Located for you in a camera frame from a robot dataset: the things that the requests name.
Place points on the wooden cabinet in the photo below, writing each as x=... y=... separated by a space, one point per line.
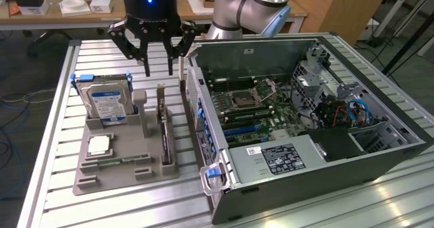
x=339 y=9

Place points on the Nvidia graphics card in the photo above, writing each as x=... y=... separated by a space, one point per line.
x=164 y=126

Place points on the black stand pole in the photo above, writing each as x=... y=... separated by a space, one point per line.
x=403 y=42

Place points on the white cardboard box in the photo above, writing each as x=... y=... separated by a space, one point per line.
x=100 y=5

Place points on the silver chipset heatsink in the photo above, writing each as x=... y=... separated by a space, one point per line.
x=279 y=134

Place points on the silver disk bay cage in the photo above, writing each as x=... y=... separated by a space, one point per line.
x=309 y=73

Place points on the green Dell motherboard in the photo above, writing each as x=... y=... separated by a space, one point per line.
x=267 y=126

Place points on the blue case release latch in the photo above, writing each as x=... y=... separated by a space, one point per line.
x=212 y=173

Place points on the green RAM stick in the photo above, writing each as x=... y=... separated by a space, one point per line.
x=114 y=161

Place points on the black open PC case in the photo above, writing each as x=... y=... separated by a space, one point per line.
x=339 y=177

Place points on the silver CPU chip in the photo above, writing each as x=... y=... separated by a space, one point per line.
x=98 y=146

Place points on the installed RAM stick with label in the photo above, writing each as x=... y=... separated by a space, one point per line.
x=247 y=114

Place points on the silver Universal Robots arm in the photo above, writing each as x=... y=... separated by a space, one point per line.
x=233 y=7

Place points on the wooden desk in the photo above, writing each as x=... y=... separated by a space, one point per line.
x=152 y=18

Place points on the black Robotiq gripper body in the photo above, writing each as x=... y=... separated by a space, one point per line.
x=151 y=9

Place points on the CPU socket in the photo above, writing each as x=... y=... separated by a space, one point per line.
x=244 y=99

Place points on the white labelled box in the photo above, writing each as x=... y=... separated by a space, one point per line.
x=33 y=10

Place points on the silver socket cover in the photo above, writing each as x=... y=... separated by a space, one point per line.
x=267 y=89

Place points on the hard disk with blue caddy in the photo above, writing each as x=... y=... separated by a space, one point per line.
x=104 y=98

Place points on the blue expansion slot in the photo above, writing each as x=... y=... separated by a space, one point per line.
x=239 y=131

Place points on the white foam block with hollow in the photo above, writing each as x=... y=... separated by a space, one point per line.
x=74 y=7

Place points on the grey printed parts rack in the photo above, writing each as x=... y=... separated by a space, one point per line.
x=132 y=146

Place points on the grey power supply unit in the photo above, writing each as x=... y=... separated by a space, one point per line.
x=277 y=159

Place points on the black chair base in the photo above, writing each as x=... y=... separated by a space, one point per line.
x=46 y=41

